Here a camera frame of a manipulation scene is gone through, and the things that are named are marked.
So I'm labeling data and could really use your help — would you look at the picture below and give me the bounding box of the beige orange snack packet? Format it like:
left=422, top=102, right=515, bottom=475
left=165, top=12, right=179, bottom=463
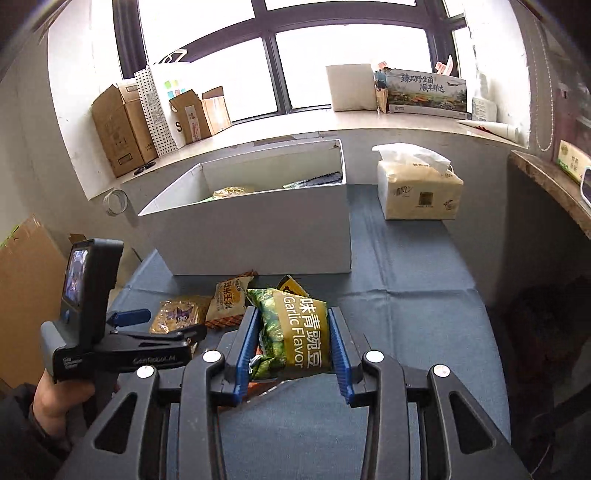
left=204, top=271, right=254, bottom=330

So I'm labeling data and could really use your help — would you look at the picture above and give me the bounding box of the black silver snack packet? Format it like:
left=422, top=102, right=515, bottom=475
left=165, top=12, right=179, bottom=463
left=302, top=172, right=343, bottom=186

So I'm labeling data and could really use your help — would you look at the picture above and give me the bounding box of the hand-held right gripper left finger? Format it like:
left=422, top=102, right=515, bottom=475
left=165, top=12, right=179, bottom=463
left=55, top=306, right=260, bottom=480

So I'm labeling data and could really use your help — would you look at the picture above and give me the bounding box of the person's left hand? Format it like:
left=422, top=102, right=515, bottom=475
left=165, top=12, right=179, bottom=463
left=31, top=368, right=122, bottom=437

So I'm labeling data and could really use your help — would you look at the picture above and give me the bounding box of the white tube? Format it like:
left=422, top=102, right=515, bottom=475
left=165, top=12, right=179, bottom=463
left=457, top=119, right=520, bottom=142

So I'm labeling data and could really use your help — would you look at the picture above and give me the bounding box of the small open cardboard box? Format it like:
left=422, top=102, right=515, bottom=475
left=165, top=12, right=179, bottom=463
left=168, top=86, right=233, bottom=145

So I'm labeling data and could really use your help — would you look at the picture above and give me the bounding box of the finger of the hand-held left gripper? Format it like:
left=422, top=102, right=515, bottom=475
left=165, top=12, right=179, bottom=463
left=111, top=323, right=207, bottom=344
left=107, top=308, right=151, bottom=329

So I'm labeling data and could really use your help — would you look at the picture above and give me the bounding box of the black window frame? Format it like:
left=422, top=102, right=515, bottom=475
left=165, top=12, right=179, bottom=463
left=113, top=0, right=467, bottom=125

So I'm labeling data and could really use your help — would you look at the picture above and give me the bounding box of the yellow snack pouch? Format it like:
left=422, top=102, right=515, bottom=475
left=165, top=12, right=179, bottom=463
left=211, top=185, right=257, bottom=199

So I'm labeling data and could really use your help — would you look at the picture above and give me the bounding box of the white box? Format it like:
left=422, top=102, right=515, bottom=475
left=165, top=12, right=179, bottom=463
left=137, top=138, right=353, bottom=276
left=325, top=64, right=379, bottom=113

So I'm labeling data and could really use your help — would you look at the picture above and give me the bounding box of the blue tablecloth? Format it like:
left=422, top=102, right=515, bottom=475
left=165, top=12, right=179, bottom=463
left=106, top=182, right=512, bottom=480

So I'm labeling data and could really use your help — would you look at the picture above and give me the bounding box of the landscape printed carton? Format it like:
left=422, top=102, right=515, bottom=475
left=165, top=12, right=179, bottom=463
left=385, top=69, right=468, bottom=116

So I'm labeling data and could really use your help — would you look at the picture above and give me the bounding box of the brown side shelf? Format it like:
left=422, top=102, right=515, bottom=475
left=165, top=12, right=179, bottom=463
left=508, top=150, right=591, bottom=241

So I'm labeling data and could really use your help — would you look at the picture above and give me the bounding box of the white tape roll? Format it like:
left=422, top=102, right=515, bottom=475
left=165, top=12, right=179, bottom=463
left=102, top=188, right=129, bottom=217

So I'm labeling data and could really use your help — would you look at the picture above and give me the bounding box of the soft tissue pack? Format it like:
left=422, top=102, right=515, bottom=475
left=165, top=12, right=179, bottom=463
left=372, top=143, right=464, bottom=221

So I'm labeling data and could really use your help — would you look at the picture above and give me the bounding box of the large cardboard box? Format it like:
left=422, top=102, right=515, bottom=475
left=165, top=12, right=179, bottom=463
left=91, top=83, right=158, bottom=178

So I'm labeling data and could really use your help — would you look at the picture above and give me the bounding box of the white closed box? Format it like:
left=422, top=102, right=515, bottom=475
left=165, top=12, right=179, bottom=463
left=325, top=64, right=379, bottom=113

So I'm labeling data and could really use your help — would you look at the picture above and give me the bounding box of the yellow black snack packet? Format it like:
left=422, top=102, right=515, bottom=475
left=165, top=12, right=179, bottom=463
left=276, top=274, right=310, bottom=298

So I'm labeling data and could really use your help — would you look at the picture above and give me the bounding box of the person's left forearm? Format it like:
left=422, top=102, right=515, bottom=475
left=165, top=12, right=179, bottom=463
left=0, top=383, right=88, bottom=480

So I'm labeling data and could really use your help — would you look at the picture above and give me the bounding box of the brown cardboard sheet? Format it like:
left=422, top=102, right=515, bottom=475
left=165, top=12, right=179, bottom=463
left=0, top=215, right=70, bottom=388

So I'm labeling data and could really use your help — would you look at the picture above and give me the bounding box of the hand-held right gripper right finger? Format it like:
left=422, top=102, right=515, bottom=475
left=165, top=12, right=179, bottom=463
left=328, top=305, right=532, bottom=480

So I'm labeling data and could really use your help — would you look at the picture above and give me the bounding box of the golden cartoon snack packet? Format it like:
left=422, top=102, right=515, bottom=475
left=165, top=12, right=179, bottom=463
left=148, top=295, right=212, bottom=336

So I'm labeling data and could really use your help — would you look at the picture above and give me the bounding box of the white wall cable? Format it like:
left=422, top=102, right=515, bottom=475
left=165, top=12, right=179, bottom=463
left=534, top=18, right=556, bottom=153

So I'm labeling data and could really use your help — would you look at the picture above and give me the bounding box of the olive green pea snack packet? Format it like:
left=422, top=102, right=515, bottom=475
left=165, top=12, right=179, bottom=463
left=247, top=287, right=332, bottom=381

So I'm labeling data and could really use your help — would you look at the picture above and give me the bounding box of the polka-dot paper bag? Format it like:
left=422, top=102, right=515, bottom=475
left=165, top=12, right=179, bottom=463
left=134, top=48, right=204, bottom=158

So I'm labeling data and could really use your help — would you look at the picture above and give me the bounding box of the yellow tissue box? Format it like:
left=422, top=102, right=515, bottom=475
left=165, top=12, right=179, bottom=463
left=555, top=140, right=591, bottom=185

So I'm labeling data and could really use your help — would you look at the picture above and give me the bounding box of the white plastic bottle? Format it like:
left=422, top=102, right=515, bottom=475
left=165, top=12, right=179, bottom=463
left=471, top=74, right=498, bottom=122

